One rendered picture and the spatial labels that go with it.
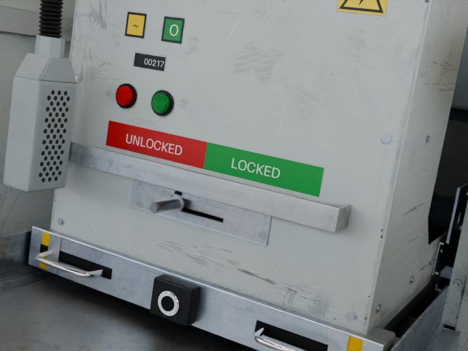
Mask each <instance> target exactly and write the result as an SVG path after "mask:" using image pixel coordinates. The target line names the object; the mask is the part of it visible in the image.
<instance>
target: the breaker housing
mask: <svg viewBox="0 0 468 351"><path fill-rule="evenodd" d="M467 27H468V0H429V4H428V11H427V15H426V21H425V25H424V29H423V36H422V40H421V46H420V50H419V57H418V61H417V65H416V71H415V76H414V82H413V86H412V92H411V96H410V100H409V106H408V110H407V118H406V121H405V128H404V132H403V138H402V142H401V146H400V152H399V157H398V163H397V167H396V174H395V178H394V182H393V188H392V192H391V199H390V203H389V209H388V213H387V220H386V224H385V227H384V234H383V238H382V245H381V249H380V255H379V259H378V263H377V269H376V273H375V280H374V284H373V291H372V295H371V299H370V305H369V309H368V315H367V319H366V326H365V330H364V334H367V333H368V332H369V331H370V330H371V329H373V328H374V327H379V328H383V327H384V326H385V325H386V324H387V323H388V322H389V321H390V320H391V319H392V318H393V317H394V316H395V315H396V314H398V313H399V312H400V311H401V310H402V309H403V308H404V307H405V306H406V305H407V304H408V303H409V302H410V301H411V300H412V299H413V298H414V297H415V296H416V295H417V294H418V293H419V292H420V291H421V290H422V289H423V288H425V287H426V286H427V285H428V284H429V283H430V282H431V281H432V280H433V279H434V278H435V277H436V276H437V274H434V275H432V271H433V267H434V264H435V257H436V254H437V248H438V244H439V241H441V240H442V239H443V238H445V237H446V236H447V235H448V233H449V230H447V231H446V232H445V233H443V234H442V235H440V236H439V237H438V238H436V239H435V240H433V241H432V242H431V243H430V244H428V215H429V211H430V204H431V201H432V195H433V191H434V187H435V181H436V177H437V171H438V167H439V161H440V157H441V153H442V147H443V144H444V137H445V134H446V127H447V124H448V120H449V114H450V110H451V104H452V100H453V94H454V90H455V84H456V80H457V76H458V70H459V67H460V60H461V56H462V50H463V47H464V43H465V36H466V32H467ZM182 211H185V212H189V213H192V214H195V215H199V216H202V217H207V218H209V219H214V220H217V221H221V222H223V220H224V219H222V218H219V217H215V216H212V215H209V214H205V213H202V212H197V211H194V210H190V209H187V208H183V209H182ZM383 258H384V260H385V261H383Z"/></svg>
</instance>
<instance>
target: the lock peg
mask: <svg viewBox="0 0 468 351"><path fill-rule="evenodd" d="M174 194H177V195H175V196H172V197H171V199H169V200H165V201H158V202H154V203H151V205H150V210H151V212H152V213H159V212H165V211H169V210H172V211H174V212H179V211H181V210H182V209H183V208H184V206H185V200H184V199H183V198H182V197H181V196H182V192H179V191H175V193H174ZM179 195H181V196H179Z"/></svg>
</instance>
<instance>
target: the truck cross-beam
mask: <svg viewBox="0 0 468 351"><path fill-rule="evenodd" d="M50 227H51V223H48V224H41V225H37V226H32V231H31V243H30V250H29V264H30V265H32V266H35V267H38V268H40V269H42V270H45V271H46V269H44V268H41V267H39V266H40V263H39V262H38V261H36V260H35V257H36V255H37V254H39V253H41V252H44V251H48V246H47V245H44V244H42V234H43V232H45V233H49V234H52V235H56V236H59V237H61V247H60V253H59V260H58V263H59V264H61V265H65V266H66V267H70V268H72V269H75V270H79V271H81V272H92V271H96V270H101V269H105V270H106V271H107V273H106V274H103V275H100V276H94V277H89V278H82V277H79V276H75V275H72V274H69V273H67V272H63V271H61V270H58V271H57V275H59V276H62V277H64V278H67V279H69V280H72V281H75V282H77V283H80V284H83V285H85V286H88V287H90V288H94V289H96V290H99V291H101V292H104V293H106V294H109V295H112V296H114V297H117V298H120V299H123V300H125V301H128V302H131V303H133V304H136V305H139V306H142V307H144V308H146V309H149V310H150V303H151V298H152V293H153V284H154V278H155V277H156V276H160V275H163V274H165V275H167V276H170V277H173V278H175V279H179V280H181V281H185V282H187V283H191V284H194V285H196V286H199V287H200V288H201V289H200V294H199V299H198V308H197V312H196V321H195V323H193V324H191V325H192V326H194V327H198V328H199V329H203V330H205V331H207V332H210V333H213V334H216V335H218V336H221V337H224V338H227V339H229V340H232V341H235V342H237V343H240V344H243V345H245V346H248V347H250V348H253V349H255V350H258V351H277V350H274V349H272V348H269V347H267V346H264V345H261V344H260V343H257V342H256V340H255V338H254V336H255V333H256V332H257V331H258V330H259V329H260V328H261V327H262V326H266V327H267V328H268V330H267V332H265V333H264V334H263V335H262V336H261V337H263V338H266V339H267V340H270V341H273V342H275V343H278V344H281V345H284V346H286V347H288V348H292V349H294V350H297V351H327V349H328V345H329V338H330V334H331V330H332V329H333V330H335V331H338V332H341V333H344V334H347V335H350V336H351V337H354V338H358V339H360V340H363V345H362V349H361V351H390V350H391V348H392V347H393V343H394V339H395V335H396V334H395V333H394V332H392V331H388V330H385V329H382V328H379V327H374V328H373V329H371V330H370V331H369V332H368V333H367V334H362V333H359V332H357V331H353V330H351V329H347V328H344V327H341V326H338V325H335V324H332V323H330V322H326V321H324V320H320V319H318V318H314V317H312V316H309V315H306V314H303V313H300V312H297V311H294V310H291V309H287V308H285V307H282V306H279V305H276V304H273V303H270V302H266V301H264V300H261V299H258V298H255V297H252V296H249V295H245V294H243V293H240V292H237V291H234V290H231V289H228V288H225V287H222V286H218V285H216V284H213V283H210V282H207V281H204V280H201V279H197V278H195V277H192V276H189V275H187V274H183V273H181V272H177V271H175V270H171V269H169V268H166V267H162V266H160V265H156V264H154V263H150V262H148V261H145V260H141V259H139V258H135V257H133V256H129V255H127V254H124V253H121V252H118V251H114V250H112V249H108V248H106V247H102V246H100V245H97V244H93V243H91V242H87V241H85V240H81V239H79V238H76V237H73V236H70V235H66V234H64V233H60V232H58V231H55V230H52V229H50Z"/></svg>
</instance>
